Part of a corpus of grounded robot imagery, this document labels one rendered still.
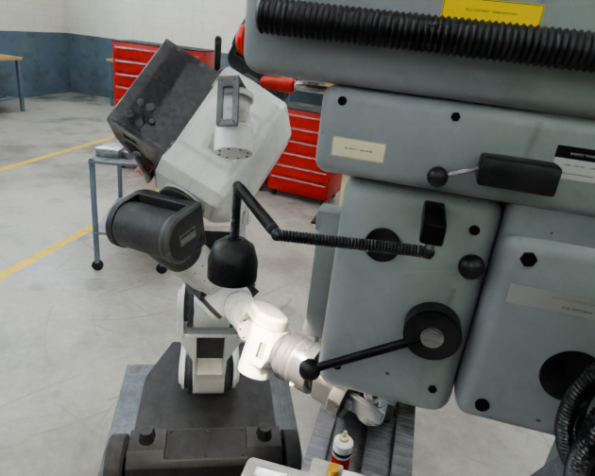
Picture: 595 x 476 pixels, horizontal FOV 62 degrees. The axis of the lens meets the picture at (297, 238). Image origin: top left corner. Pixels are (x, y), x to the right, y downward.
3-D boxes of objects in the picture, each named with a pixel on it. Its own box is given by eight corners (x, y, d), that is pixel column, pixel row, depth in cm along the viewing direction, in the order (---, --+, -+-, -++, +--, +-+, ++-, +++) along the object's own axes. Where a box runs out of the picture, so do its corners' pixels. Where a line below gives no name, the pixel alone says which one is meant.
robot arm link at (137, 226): (144, 263, 102) (104, 233, 90) (163, 224, 105) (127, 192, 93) (190, 277, 97) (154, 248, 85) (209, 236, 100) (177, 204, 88)
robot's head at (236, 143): (213, 161, 90) (213, 145, 81) (215, 108, 91) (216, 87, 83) (249, 163, 91) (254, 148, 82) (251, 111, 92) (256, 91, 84)
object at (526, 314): (452, 417, 64) (506, 233, 54) (448, 322, 86) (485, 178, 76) (611, 458, 60) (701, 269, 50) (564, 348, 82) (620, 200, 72)
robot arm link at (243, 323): (262, 315, 88) (244, 293, 100) (246, 363, 89) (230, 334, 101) (294, 323, 90) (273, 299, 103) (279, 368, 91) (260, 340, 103)
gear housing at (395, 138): (310, 173, 57) (321, 83, 53) (345, 137, 79) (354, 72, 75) (625, 227, 51) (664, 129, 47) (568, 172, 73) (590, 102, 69)
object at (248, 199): (233, 192, 66) (233, 181, 65) (244, 192, 66) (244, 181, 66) (272, 244, 51) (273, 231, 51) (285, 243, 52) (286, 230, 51)
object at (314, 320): (300, 334, 78) (316, 210, 70) (307, 322, 81) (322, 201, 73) (326, 341, 77) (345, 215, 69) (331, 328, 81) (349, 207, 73)
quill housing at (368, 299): (311, 390, 71) (342, 174, 58) (336, 317, 89) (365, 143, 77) (447, 425, 67) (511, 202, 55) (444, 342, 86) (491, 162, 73)
